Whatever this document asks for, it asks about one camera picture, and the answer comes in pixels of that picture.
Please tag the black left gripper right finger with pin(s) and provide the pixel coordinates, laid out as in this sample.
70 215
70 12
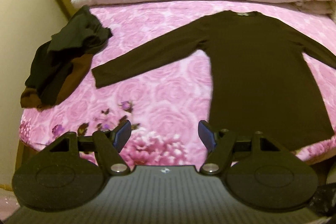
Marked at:
257 171

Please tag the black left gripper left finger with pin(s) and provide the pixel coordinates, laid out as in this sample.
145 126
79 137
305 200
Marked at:
72 170

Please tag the dark brown long-sleeve shirt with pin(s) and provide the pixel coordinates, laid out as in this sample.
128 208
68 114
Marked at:
261 81

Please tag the pile of dark clothes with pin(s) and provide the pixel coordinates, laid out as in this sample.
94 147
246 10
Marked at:
60 65

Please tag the pink floral bed blanket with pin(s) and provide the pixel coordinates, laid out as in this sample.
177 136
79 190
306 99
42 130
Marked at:
164 105

